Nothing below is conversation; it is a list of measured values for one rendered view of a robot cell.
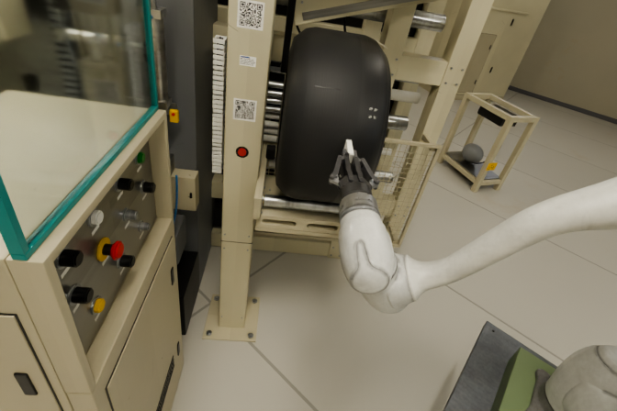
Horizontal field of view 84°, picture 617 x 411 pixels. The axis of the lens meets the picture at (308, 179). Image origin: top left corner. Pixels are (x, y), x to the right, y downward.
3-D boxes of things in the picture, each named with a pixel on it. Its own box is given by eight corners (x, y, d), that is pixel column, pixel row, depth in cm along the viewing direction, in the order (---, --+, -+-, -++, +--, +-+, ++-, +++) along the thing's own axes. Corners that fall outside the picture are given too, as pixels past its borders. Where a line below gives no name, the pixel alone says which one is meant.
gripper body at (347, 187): (379, 194, 78) (374, 168, 85) (342, 190, 77) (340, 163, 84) (370, 216, 83) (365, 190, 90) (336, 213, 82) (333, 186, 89)
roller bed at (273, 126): (237, 139, 163) (240, 77, 147) (241, 126, 175) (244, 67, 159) (278, 144, 165) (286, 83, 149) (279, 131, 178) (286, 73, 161)
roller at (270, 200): (262, 191, 128) (261, 200, 131) (261, 198, 124) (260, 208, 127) (353, 201, 132) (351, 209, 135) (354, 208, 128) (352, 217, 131)
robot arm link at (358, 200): (344, 205, 72) (342, 186, 76) (335, 233, 78) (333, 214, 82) (387, 210, 73) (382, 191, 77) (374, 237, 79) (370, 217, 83)
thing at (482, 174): (473, 193, 338) (512, 117, 295) (436, 161, 384) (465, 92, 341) (499, 190, 351) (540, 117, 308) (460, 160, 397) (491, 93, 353)
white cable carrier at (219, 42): (211, 172, 128) (212, 38, 102) (214, 165, 132) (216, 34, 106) (223, 173, 129) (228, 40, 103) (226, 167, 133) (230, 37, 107)
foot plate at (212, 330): (201, 338, 173) (201, 337, 171) (212, 294, 195) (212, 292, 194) (255, 342, 176) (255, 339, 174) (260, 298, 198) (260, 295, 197)
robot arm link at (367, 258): (329, 214, 73) (347, 249, 82) (333, 278, 62) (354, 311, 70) (378, 200, 71) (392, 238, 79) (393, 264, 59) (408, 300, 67)
